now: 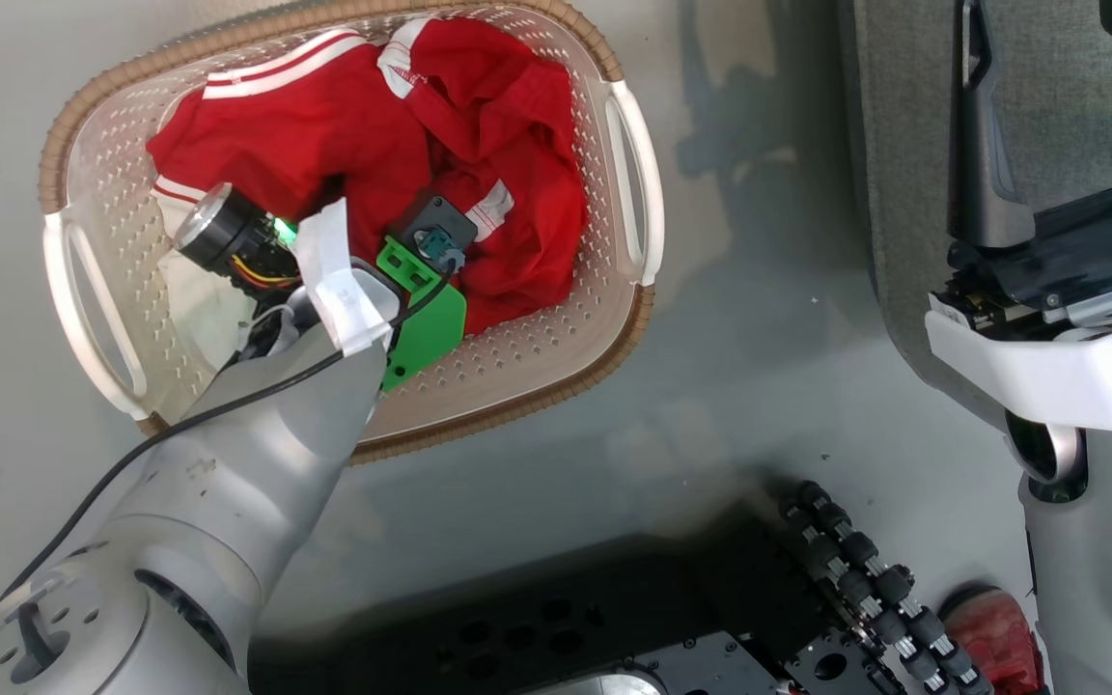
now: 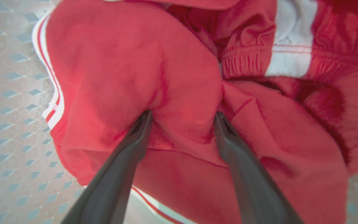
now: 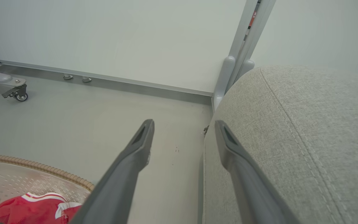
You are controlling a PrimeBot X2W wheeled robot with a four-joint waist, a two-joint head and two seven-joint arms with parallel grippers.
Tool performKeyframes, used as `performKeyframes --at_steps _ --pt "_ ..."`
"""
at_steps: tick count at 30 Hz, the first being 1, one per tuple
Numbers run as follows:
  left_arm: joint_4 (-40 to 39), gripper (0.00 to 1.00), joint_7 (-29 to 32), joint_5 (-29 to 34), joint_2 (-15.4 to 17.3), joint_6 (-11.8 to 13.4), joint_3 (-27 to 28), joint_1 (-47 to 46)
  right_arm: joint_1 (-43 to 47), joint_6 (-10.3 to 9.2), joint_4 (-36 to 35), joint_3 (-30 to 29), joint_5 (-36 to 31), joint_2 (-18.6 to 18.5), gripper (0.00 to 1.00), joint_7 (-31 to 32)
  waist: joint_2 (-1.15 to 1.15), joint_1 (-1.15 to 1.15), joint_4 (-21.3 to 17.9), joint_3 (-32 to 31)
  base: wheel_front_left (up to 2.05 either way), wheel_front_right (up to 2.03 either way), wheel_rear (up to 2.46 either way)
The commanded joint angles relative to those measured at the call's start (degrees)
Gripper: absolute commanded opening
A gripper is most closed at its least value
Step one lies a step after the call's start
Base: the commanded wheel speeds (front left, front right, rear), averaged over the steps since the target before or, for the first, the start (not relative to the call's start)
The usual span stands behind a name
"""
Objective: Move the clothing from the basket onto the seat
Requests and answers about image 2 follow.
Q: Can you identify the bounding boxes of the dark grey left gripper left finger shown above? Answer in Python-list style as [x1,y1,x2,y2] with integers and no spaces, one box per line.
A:
[60,110,154,224]

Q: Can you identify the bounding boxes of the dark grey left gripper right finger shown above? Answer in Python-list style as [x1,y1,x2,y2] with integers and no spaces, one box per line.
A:
[213,111,304,224]

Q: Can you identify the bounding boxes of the red shorts with white stripes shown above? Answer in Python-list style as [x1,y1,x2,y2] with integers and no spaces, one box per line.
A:
[32,0,358,224]

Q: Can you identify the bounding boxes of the cream perforated laundry basket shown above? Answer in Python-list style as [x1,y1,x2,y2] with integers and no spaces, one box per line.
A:
[0,0,358,224]

